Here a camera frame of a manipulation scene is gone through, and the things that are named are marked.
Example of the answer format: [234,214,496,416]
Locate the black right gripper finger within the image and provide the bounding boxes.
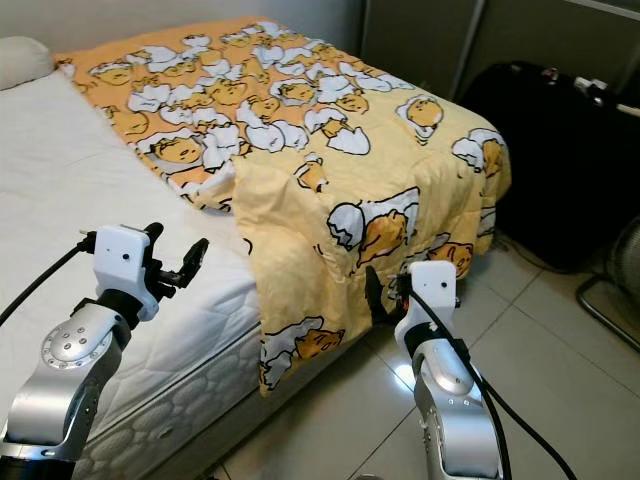
[363,265,386,324]

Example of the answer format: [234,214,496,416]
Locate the yellow cartoon print blanket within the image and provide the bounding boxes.
[55,15,511,396]

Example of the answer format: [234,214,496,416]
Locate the white quilted mattress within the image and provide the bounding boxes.
[0,72,371,480]

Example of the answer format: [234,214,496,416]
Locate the white pillow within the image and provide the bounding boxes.
[0,37,54,91]

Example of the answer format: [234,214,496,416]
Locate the grey panel cabinet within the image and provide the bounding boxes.
[360,0,640,101]

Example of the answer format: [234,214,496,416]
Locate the white luggage tag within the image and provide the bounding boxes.
[575,76,611,101]

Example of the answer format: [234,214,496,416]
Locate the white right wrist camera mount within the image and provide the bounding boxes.
[395,260,459,346]

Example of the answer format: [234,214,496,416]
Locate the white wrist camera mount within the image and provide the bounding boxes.
[395,260,459,346]
[93,225,161,321]

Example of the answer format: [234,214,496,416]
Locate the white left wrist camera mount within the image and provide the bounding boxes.
[93,225,161,321]

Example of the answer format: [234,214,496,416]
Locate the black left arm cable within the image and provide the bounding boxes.
[0,232,99,326]

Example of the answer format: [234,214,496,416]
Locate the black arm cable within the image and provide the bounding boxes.
[405,288,579,480]
[0,232,99,326]

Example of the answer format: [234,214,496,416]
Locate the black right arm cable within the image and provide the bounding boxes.
[405,288,579,480]

